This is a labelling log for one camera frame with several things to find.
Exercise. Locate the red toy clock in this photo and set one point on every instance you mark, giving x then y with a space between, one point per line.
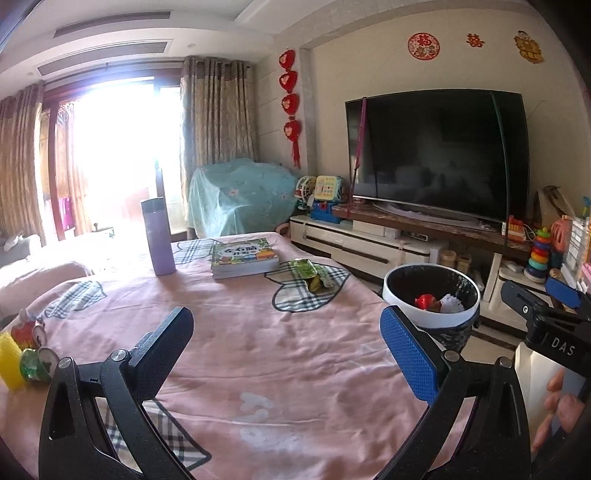
27 331

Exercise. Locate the wooden balcony door frame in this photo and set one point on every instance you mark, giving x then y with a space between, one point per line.
159 138

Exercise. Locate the yellow ribbed block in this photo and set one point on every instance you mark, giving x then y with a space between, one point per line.
10 362

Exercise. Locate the perforated beige holder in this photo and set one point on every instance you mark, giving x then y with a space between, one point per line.
464 263

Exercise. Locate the brown cardboard bag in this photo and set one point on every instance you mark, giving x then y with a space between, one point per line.
551 203

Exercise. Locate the red heart hanging decoration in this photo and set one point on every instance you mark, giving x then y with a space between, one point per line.
290 101

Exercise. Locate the red toy phone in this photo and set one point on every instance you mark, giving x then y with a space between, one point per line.
516 228

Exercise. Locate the red snack packet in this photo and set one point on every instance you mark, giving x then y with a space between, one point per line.
425 302

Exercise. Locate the yellow toy phone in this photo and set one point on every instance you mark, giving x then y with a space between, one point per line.
328 188

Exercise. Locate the beige patterned curtain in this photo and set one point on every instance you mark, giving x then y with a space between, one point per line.
18 161
217 110

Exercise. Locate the person's right hand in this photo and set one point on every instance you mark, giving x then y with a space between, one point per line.
561 408

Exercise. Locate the beige jar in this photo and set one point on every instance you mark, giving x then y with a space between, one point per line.
449 257

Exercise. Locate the red character wall sticker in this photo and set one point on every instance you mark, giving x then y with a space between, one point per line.
475 40

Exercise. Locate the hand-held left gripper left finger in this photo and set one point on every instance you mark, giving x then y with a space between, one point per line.
161 353

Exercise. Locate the rainbow stacking rings toy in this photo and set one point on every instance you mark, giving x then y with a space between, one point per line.
539 258

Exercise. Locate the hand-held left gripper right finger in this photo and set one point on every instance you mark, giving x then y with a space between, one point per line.
408 353

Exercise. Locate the green snack packet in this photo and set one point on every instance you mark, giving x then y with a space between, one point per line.
311 274

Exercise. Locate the round red wall sticker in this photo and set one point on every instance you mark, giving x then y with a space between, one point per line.
423 46

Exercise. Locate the white marble-top television stand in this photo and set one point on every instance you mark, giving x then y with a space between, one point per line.
351 240

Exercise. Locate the figure wall sticker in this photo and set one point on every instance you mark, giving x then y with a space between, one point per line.
528 46

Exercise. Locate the white foam fruit net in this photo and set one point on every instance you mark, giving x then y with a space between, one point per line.
451 304

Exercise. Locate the teal furniture cover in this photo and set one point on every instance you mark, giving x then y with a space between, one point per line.
235 198

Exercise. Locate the light sofa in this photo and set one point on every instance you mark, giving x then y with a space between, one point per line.
27 277

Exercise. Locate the green cover children's book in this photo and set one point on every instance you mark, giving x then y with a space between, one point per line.
242 253

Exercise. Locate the round rattle toy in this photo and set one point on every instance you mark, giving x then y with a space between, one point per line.
305 190

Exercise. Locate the purple bottle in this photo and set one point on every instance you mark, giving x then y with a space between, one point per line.
158 235

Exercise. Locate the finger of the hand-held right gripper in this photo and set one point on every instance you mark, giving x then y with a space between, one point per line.
524 302
562 291

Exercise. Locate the black white-rimmed trash bin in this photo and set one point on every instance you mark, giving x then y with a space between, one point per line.
397 295

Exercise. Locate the ceiling air vent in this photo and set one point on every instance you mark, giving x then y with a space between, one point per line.
104 57
111 24

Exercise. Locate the reddish sheer curtain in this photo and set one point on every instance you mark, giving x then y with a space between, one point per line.
69 175

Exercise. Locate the white-edged book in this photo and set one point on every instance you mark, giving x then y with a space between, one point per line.
244 273

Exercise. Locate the black television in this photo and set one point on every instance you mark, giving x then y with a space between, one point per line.
438 152

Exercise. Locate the white bead frame toy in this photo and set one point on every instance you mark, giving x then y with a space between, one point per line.
579 249

